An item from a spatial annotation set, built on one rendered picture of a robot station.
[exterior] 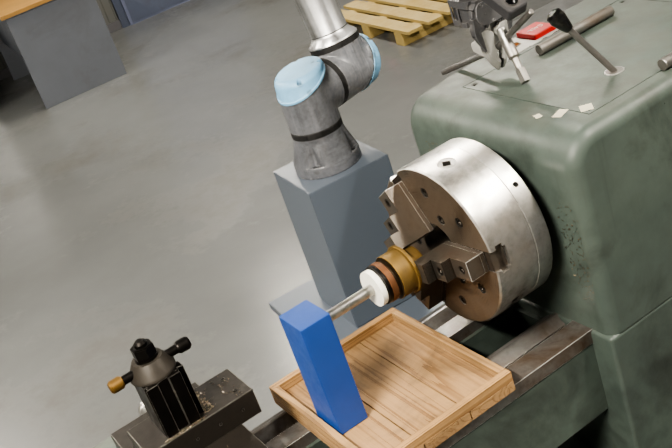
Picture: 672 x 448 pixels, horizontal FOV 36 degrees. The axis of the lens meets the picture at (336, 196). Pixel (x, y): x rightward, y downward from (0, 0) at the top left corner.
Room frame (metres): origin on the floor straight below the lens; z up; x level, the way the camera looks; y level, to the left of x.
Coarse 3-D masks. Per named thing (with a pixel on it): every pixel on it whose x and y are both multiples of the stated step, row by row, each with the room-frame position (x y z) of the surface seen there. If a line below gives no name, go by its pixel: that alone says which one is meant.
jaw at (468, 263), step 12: (432, 252) 1.60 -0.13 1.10; (444, 252) 1.58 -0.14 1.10; (456, 252) 1.56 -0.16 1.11; (468, 252) 1.54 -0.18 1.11; (480, 252) 1.53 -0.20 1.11; (492, 252) 1.52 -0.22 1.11; (420, 264) 1.57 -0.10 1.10; (432, 264) 1.57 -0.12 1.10; (444, 264) 1.54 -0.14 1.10; (456, 264) 1.54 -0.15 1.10; (468, 264) 1.51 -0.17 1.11; (480, 264) 1.52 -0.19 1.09; (492, 264) 1.51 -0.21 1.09; (504, 264) 1.52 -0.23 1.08; (432, 276) 1.56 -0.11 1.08; (444, 276) 1.54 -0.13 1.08; (456, 276) 1.55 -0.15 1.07; (468, 276) 1.51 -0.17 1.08; (480, 276) 1.51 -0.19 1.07
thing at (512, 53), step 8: (496, 32) 1.88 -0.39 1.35; (504, 32) 1.86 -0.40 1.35; (504, 40) 1.86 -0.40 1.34; (512, 40) 1.86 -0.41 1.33; (504, 48) 1.85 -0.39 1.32; (512, 48) 1.84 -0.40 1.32; (512, 56) 1.84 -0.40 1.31; (520, 64) 1.83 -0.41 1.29; (520, 72) 1.82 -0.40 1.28; (520, 80) 1.82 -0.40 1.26; (528, 80) 1.81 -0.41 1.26
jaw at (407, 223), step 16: (384, 192) 1.69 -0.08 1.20; (400, 192) 1.69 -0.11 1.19; (400, 208) 1.67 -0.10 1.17; (416, 208) 1.67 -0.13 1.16; (384, 224) 1.68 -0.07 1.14; (400, 224) 1.65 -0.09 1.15; (416, 224) 1.65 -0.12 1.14; (432, 224) 1.66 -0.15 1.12; (400, 240) 1.63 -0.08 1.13; (416, 240) 1.64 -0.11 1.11
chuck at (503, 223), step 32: (416, 160) 1.70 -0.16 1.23; (416, 192) 1.67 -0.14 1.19; (448, 192) 1.57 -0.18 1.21; (480, 192) 1.57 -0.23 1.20; (448, 224) 1.60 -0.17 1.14; (480, 224) 1.53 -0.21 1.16; (512, 224) 1.54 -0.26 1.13; (512, 256) 1.52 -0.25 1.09; (448, 288) 1.66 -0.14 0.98; (480, 288) 1.57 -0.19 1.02; (512, 288) 1.53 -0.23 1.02; (480, 320) 1.59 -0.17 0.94
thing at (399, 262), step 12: (396, 252) 1.60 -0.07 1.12; (408, 252) 1.61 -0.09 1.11; (372, 264) 1.60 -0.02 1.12; (384, 264) 1.59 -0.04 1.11; (396, 264) 1.58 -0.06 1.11; (408, 264) 1.58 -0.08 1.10; (384, 276) 1.57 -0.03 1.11; (396, 276) 1.57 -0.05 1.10; (408, 276) 1.57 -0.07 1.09; (420, 276) 1.57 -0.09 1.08; (396, 288) 1.56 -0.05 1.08; (408, 288) 1.57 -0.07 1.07; (420, 288) 1.58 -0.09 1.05
